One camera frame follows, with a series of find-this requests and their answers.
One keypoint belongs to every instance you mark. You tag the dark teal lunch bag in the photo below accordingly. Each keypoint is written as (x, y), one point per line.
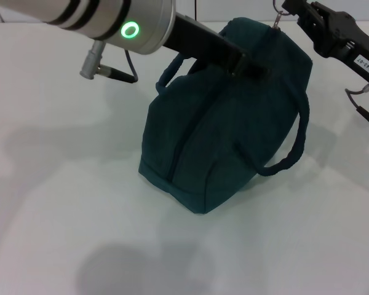
(227, 129)

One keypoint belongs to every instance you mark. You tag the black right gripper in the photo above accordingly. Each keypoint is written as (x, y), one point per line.
(347, 40)

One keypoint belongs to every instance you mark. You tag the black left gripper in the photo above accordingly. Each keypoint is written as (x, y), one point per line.
(203, 40)

